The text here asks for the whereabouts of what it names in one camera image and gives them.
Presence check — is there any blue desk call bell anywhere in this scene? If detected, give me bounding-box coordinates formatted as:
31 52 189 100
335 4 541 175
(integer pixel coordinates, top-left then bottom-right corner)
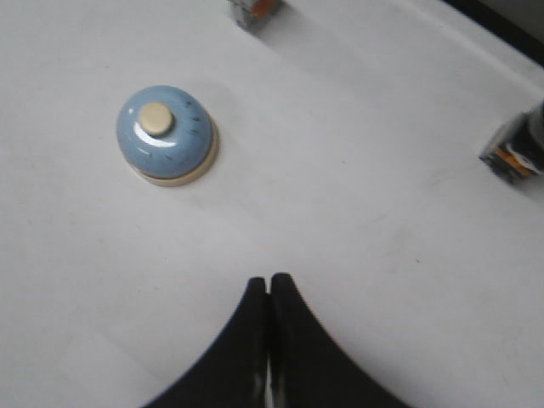
116 85 219 187

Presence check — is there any black selector knob switch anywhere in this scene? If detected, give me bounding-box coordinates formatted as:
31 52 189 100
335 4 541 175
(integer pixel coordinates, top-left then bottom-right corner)
479 102 543 184

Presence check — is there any green white push button switch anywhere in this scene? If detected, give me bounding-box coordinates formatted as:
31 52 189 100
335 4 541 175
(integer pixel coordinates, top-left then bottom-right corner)
229 0 283 30

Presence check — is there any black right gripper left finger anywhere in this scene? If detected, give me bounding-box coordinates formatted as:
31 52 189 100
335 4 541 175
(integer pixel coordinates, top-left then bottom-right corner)
146 277 269 407

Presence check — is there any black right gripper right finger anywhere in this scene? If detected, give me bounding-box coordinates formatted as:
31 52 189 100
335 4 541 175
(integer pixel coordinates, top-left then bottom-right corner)
269 273 407 407

